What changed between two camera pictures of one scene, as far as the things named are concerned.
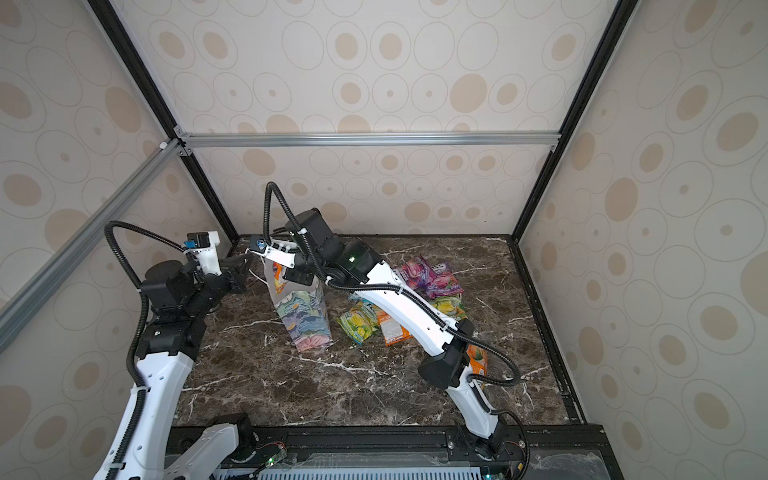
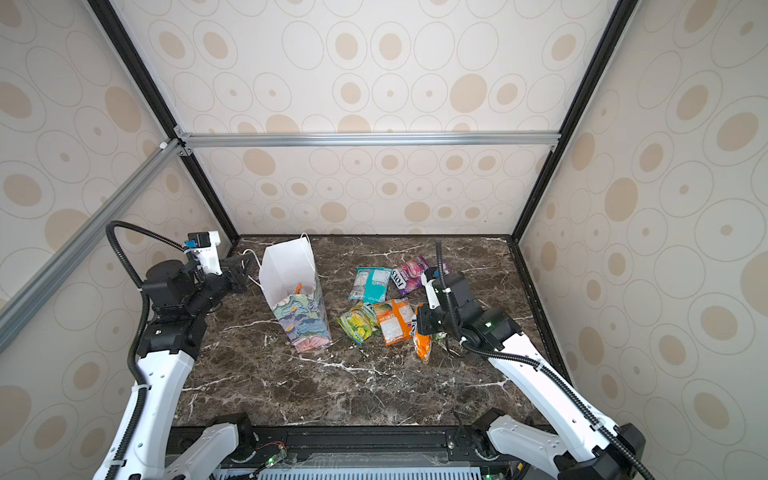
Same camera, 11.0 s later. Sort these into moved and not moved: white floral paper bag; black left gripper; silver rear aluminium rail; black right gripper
Moved: black right gripper
Not moved: white floral paper bag; silver rear aluminium rail; black left gripper
